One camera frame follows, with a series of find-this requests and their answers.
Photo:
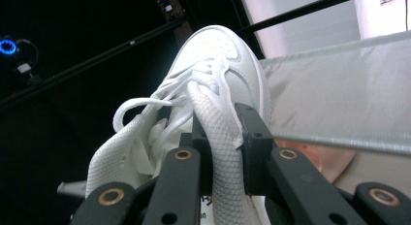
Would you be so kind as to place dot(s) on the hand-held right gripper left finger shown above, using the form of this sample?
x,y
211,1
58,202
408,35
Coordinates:
x,y
177,186

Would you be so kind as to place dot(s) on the black metal bar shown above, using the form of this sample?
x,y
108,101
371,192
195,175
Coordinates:
x,y
307,8

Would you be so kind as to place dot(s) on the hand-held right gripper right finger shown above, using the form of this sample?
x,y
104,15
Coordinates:
x,y
290,186

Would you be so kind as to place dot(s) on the white printed board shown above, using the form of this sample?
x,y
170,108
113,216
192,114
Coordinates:
x,y
384,15

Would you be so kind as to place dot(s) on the white sneaker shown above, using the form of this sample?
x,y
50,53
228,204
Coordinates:
x,y
213,53

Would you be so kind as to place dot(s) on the pink slipper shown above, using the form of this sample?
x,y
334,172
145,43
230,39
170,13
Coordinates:
x,y
336,163

